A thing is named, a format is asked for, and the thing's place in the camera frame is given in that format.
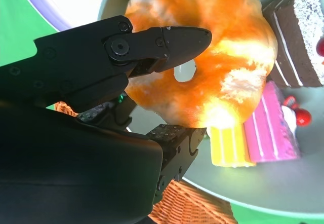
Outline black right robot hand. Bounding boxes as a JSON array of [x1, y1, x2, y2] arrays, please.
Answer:
[[0, 15, 212, 224]]

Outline yellow cake piece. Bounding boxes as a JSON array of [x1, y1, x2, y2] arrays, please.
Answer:
[[209, 124, 256, 168]]

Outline grey round bowl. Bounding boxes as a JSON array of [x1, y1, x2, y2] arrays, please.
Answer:
[[97, 0, 324, 213]]

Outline magenta striped cake slice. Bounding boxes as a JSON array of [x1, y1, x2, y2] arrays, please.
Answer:
[[242, 81, 312, 163]]

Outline orange white pumpkin bread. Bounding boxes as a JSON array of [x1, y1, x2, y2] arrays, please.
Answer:
[[124, 0, 278, 129]]

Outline chocolate striped cake slice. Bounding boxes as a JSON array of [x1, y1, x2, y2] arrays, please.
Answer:
[[262, 0, 324, 88]]

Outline orange wicker basket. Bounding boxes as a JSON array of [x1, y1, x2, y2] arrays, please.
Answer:
[[54, 101, 238, 224]]

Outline white round plate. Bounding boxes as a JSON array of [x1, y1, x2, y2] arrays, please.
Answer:
[[15, 0, 114, 32]]

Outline green tablecloth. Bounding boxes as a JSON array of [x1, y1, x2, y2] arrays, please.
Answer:
[[0, 0, 324, 224]]

